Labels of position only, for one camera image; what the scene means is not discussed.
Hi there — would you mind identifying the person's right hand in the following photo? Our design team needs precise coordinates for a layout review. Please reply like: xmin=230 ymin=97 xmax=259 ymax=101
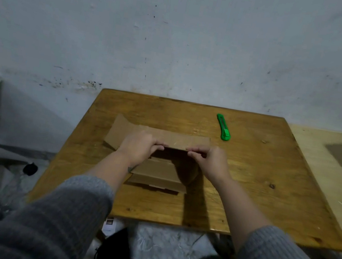
xmin=182 ymin=141 xmax=236 ymax=185

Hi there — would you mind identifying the person's left hand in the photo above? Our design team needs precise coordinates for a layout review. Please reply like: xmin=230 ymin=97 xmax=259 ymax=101
xmin=114 ymin=127 xmax=167 ymax=173

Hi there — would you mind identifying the brown cardboard box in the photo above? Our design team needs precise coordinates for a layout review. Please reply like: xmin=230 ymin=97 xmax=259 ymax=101
xmin=96 ymin=112 xmax=213 ymax=200

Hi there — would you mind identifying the person's right forearm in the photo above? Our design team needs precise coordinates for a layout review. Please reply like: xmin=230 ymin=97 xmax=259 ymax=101
xmin=202 ymin=174 xmax=342 ymax=259

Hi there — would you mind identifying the person's left forearm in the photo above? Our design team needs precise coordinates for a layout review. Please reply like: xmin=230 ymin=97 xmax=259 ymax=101
xmin=0 ymin=130 xmax=133 ymax=259

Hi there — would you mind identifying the wooden table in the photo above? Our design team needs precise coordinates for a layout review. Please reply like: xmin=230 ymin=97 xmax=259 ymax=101
xmin=27 ymin=78 xmax=342 ymax=255

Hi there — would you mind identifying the green utility knife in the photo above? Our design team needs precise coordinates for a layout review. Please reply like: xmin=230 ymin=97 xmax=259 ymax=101
xmin=213 ymin=113 xmax=235 ymax=142

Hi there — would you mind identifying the small white label card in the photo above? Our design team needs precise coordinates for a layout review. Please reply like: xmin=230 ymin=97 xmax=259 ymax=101
xmin=102 ymin=216 xmax=117 ymax=235

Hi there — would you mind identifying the light plywood board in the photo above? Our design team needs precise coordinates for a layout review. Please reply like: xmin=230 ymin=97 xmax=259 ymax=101
xmin=273 ymin=124 xmax=342 ymax=232

